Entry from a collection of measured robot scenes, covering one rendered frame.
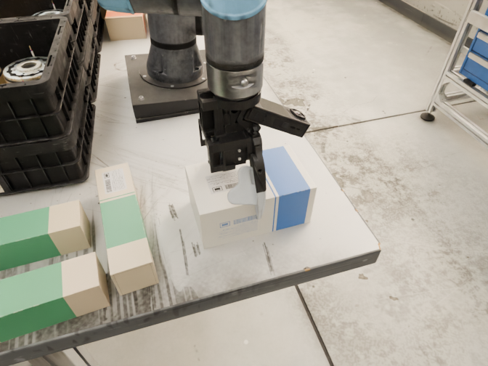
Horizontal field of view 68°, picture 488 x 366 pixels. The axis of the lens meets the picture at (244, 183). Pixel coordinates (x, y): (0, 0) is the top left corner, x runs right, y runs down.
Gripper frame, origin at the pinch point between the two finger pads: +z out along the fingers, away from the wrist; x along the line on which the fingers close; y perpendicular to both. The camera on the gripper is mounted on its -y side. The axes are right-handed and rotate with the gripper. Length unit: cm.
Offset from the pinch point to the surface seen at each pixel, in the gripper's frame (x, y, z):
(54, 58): -24.8, 27.6, -16.8
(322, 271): 15.2, -8.2, 8.1
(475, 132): -62, -141, 63
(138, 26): -86, 11, 2
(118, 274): 10.4, 23.2, 0.6
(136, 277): 10.3, 21.1, 2.6
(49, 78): -17.6, 28.1, -16.7
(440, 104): -89, -141, 63
